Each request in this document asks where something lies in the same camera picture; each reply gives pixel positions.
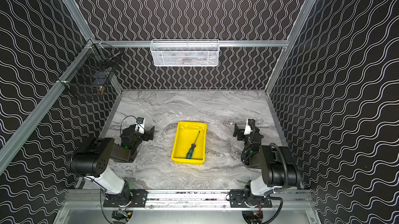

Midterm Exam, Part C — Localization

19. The green handled screwdriver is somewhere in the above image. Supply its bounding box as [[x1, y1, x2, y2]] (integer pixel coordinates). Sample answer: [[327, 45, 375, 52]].
[[186, 131, 201, 159]]

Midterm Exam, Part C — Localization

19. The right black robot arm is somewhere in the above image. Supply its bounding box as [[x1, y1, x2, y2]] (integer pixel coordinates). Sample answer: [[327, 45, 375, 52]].
[[229, 119, 300, 208]]

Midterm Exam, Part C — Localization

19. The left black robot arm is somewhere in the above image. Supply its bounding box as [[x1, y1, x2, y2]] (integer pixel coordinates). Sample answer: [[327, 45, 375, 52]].
[[69, 124, 155, 208]]

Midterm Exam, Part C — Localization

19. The yellow plastic bin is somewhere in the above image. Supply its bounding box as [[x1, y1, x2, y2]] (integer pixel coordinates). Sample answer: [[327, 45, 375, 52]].
[[171, 122, 207, 165]]

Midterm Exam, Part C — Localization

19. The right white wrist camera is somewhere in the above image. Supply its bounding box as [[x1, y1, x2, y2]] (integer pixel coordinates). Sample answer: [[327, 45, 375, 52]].
[[244, 119, 255, 135]]

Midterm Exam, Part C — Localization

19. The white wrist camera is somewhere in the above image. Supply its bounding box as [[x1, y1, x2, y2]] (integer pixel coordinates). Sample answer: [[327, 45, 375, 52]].
[[244, 119, 255, 135], [135, 117, 145, 134]]

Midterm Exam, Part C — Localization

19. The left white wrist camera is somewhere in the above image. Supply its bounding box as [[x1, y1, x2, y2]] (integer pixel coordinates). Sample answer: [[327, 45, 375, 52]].
[[135, 117, 145, 134]]

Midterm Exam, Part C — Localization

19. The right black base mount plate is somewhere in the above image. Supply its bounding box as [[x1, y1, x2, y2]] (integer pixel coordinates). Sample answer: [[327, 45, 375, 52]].
[[226, 190, 272, 208]]

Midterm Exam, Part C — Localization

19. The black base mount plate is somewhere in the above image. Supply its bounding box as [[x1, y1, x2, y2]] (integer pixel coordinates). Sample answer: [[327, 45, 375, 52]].
[[226, 190, 272, 208], [102, 189, 148, 208]]

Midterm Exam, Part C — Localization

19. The right black corrugated cable conduit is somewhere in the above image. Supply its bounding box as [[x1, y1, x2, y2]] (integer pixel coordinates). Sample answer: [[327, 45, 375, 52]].
[[269, 142, 291, 192]]

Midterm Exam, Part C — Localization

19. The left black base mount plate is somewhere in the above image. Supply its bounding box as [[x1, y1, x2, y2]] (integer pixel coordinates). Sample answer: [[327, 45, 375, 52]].
[[102, 189, 148, 208]]

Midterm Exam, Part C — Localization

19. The aluminium front rail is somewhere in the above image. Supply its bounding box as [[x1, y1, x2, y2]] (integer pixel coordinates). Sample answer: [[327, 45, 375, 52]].
[[62, 188, 312, 211]]

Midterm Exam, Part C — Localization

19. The white mesh wall basket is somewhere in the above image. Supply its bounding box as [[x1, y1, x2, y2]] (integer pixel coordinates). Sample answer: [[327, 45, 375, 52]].
[[150, 39, 220, 67]]

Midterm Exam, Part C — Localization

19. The black wire wall basket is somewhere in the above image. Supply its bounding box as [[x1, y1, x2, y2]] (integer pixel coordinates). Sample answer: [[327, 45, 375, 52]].
[[61, 43, 121, 101]]

